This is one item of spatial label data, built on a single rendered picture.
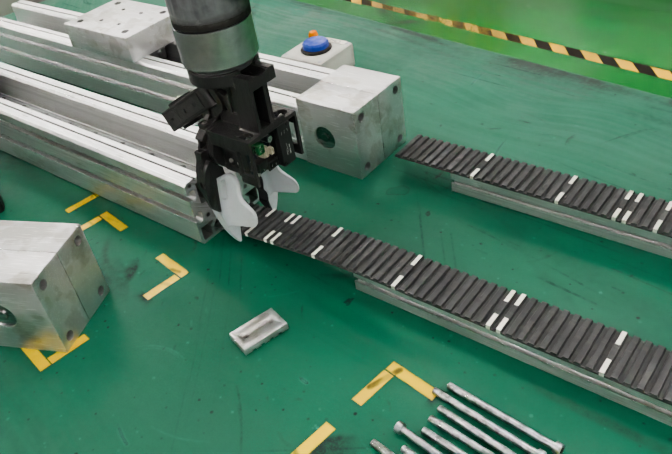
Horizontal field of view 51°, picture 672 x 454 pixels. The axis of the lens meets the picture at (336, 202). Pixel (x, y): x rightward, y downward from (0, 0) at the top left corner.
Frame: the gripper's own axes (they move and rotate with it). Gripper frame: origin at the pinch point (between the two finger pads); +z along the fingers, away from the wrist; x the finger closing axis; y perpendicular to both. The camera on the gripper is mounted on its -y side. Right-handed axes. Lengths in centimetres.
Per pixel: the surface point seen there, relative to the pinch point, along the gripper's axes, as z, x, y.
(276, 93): -6.3, 15.5, -8.2
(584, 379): 1.0, -1.8, 40.3
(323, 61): -3.8, 29.2, -12.0
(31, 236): -7.2, -19.6, -10.2
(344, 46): -3.8, 34.4, -12.1
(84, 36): -8.8, 13.6, -46.7
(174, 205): -2.4, -4.9, -6.8
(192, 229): 0.4, -4.8, -4.8
